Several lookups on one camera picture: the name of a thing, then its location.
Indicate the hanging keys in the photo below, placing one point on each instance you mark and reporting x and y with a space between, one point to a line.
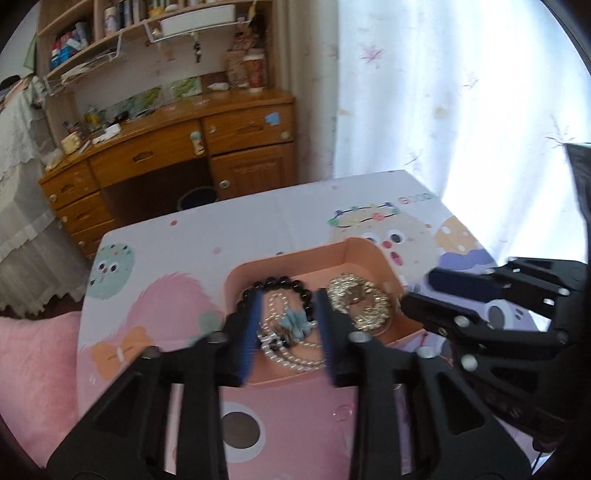
197 53

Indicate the dark waste bin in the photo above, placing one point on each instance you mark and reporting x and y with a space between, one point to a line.
196 198

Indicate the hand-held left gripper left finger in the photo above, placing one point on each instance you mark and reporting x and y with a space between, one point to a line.
249 332

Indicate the white tube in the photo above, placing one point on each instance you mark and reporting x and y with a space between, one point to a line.
218 86

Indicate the gold rhinestone hair ornament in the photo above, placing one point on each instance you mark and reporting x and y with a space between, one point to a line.
360 300

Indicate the blue sticker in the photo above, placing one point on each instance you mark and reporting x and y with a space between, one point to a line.
272 118

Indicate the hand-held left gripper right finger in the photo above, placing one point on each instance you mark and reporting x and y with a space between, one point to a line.
325 332

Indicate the red paper cup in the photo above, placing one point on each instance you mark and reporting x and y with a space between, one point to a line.
255 74

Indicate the pink plastic tray box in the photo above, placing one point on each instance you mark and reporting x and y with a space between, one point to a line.
369 258

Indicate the wristwatch with blue flower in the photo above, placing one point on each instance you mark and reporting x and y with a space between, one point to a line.
291 323

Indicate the wooden bookshelf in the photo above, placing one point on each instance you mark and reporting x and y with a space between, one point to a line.
46 27

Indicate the ice cream shaped drawer knob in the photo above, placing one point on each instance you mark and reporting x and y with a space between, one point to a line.
198 144

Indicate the group of toiletry bottles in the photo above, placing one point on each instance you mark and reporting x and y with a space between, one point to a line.
69 44

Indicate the floral patterned bag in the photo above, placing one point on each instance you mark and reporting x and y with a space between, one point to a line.
234 69

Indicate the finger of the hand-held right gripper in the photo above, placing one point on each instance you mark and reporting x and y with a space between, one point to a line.
429 311
457 281

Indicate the white lace cloth cover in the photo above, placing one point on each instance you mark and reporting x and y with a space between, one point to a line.
23 184

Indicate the wooden desk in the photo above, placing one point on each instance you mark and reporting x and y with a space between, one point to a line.
152 152

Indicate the pink cushion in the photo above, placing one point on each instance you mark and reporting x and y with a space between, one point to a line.
32 378

